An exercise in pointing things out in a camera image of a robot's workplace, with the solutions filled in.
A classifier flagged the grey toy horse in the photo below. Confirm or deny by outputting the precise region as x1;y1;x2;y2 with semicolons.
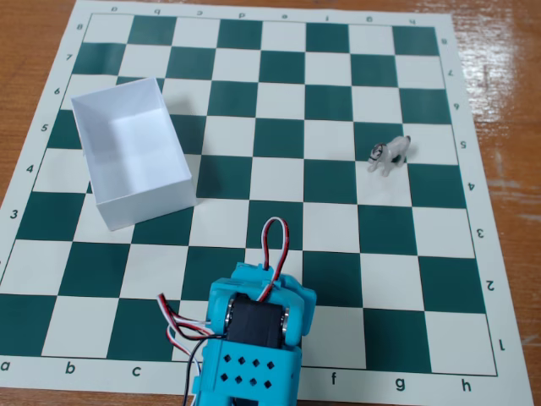
366;134;413;177

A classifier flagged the white cardboard box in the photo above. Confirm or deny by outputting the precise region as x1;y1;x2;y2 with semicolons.
70;77;197;232

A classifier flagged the green white chessboard mat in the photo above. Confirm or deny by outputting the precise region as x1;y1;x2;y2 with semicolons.
0;0;534;405

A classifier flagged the red white black servo cable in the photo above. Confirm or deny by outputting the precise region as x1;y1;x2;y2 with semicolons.
260;216;292;304
156;293;229;406

